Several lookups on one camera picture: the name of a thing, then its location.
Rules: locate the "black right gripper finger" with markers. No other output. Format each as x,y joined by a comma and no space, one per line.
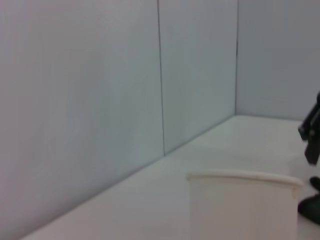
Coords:
308,125
313,153

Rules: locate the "dark blue rag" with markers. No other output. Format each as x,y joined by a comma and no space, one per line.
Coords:
312,207

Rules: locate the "white paper cup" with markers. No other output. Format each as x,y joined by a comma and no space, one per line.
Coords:
237,212

